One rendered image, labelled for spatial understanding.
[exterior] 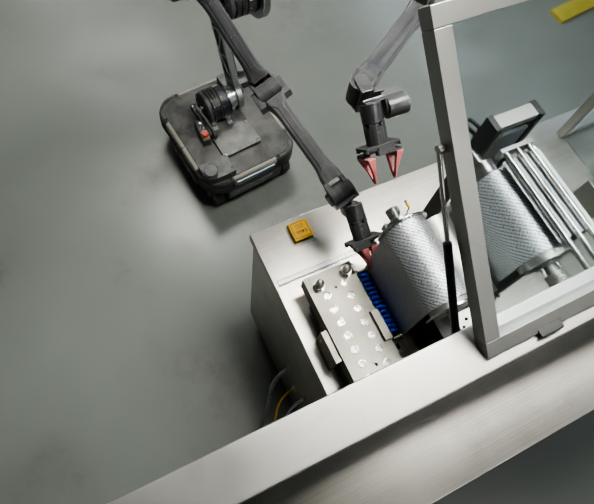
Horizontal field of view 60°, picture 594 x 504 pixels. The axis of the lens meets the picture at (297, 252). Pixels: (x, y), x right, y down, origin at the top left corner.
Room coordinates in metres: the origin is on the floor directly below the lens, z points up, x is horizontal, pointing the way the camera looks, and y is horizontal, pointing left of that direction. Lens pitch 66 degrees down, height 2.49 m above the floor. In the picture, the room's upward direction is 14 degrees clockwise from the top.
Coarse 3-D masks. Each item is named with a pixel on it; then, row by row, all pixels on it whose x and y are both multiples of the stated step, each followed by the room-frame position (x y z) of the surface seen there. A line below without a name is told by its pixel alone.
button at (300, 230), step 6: (294, 222) 0.79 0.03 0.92; (300, 222) 0.80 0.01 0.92; (306, 222) 0.80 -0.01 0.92; (288, 228) 0.77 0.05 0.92; (294, 228) 0.77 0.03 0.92; (300, 228) 0.78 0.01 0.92; (306, 228) 0.78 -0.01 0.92; (294, 234) 0.75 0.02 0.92; (300, 234) 0.75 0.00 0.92; (306, 234) 0.76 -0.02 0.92; (312, 234) 0.77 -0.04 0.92; (294, 240) 0.73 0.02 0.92; (300, 240) 0.74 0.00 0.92
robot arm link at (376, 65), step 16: (416, 0) 1.26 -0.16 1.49; (400, 16) 1.20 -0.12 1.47; (416, 16) 1.21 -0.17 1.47; (400, 32) 1.14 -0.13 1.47; (384, 48) 1.07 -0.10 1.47; (400, 48) 1.10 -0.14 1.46; (368, 64) 1.00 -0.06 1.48; (384, 64) 1.02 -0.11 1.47; (352, 80) 0.94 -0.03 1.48; (352, 96) 0.92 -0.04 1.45
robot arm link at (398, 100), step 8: (360, 80) 0.94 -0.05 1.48; (368, 80) 0.94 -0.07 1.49; (360, 88) 0.91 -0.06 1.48; (368, 88) 0.92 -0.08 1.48; (392, 88) 0.96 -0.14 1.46; (400, 88) 0.96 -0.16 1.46; (360, 96) 0.90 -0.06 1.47; (368, 96) 0.91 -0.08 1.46; (384, 96) 0.92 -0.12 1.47; (392, 96) 0.92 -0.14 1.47; (400, 96) 0.93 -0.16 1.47; (408, 96) 0.93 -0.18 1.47; (392, 104) 0.90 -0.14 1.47; (400, 104) 0.91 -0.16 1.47; (408, 104) 0.92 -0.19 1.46; (392, 112) 0.89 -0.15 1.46; (400, 112) 0.90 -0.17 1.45
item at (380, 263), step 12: (372, 264) 0.64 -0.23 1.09; (384, 264) 0.61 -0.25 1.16; (372, 276) 0.62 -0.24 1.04; (384, 276) 0.59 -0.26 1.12; (396, 276) 0.57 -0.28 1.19; (384, 288) 0.57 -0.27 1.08; (396, 288) 0.55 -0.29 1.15; (384, 300) 0.56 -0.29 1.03; (396, 300) 0.53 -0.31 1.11; (408, 300) 0.51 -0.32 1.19; (396, 312) 0.51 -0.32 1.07; (408, 312) 0.49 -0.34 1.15; (408, 324) 0.47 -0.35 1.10
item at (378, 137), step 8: (384, 120) 0.87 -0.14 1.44; (368, 128) 0.84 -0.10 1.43; (376, 128) 0.84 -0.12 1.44; (384, 128) 0.85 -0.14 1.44; (368, 136) 0.83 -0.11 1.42; (376, 136) 0.83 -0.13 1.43; (384, 136) 0.83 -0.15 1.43; (368, 144) 0.82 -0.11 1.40; (376, 144) 0.81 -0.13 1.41; (384, 144) 0.82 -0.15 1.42; (360, 152) 0.80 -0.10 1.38; (368, 152) 0.78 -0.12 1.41
